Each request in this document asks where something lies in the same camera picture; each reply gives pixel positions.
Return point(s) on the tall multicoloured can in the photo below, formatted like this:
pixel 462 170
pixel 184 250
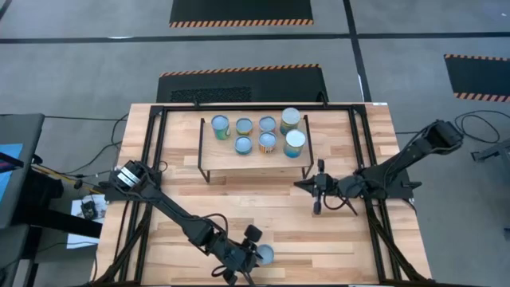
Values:
pixel 290 120

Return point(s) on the green can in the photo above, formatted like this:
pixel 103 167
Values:
pixel 220 126

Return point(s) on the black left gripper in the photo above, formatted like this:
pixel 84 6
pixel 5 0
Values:
pixel 239 257

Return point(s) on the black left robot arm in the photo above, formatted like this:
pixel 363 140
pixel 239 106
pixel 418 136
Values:
pixel 175 211

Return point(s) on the black mat with striped edge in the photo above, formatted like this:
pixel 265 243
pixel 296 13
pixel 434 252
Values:
pixel 478 75
pixel 239 83
pixel 239 10

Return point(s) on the wooden shelf with black legs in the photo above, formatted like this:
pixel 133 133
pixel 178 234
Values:
pixel 223 159

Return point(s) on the small black device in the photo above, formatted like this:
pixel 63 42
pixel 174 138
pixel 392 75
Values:
pixel 89 210

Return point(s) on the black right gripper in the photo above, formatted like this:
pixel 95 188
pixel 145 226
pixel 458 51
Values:
pixel 326 185

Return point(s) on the grey desk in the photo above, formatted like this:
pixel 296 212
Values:
pixel 20 127

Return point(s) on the white paper sheet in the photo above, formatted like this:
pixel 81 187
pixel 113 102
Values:
pixel 79 235

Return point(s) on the blue screen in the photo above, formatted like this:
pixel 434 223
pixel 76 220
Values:
pixel 10 167

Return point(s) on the white can with vegetable print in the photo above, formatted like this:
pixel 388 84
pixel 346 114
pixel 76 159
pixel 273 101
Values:
pixel 267 255

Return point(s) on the short silver-topped can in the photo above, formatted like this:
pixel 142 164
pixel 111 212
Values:
pixel 243 144

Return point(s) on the grey stand foot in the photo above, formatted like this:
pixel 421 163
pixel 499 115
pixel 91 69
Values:
pixel 492 152

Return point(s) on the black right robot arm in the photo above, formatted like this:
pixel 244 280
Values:
pixel 398 163

